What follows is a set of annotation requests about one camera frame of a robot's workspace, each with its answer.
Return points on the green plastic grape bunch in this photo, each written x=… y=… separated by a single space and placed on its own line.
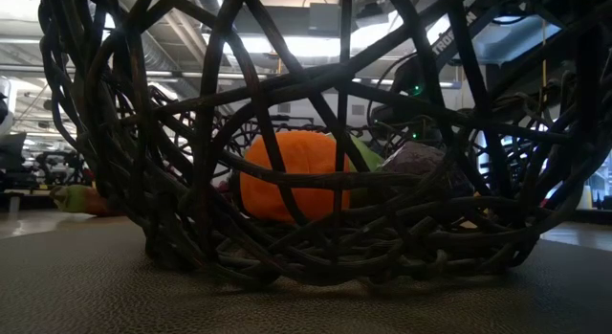
x=421 y=159

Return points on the orange plastic orange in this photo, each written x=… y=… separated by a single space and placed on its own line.
x=306 y=152

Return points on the dark woven wicker basket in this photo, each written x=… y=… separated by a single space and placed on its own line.
x=382 y=257

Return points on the red green plastic mango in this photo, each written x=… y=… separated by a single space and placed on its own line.
x=79 y=199

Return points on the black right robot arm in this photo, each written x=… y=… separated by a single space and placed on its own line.
x=452 y=35

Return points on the white cup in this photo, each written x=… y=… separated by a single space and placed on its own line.
x=584 y=198

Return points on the round grey placemat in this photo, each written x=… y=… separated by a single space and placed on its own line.
x=143 y=305

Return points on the white curved panel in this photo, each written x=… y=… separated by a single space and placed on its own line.
x=4 y=99

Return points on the rectangular silver ceiling duct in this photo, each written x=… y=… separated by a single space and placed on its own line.
x=507 y=42

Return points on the black aluminium table frame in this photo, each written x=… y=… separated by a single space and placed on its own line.
x=28 y=201

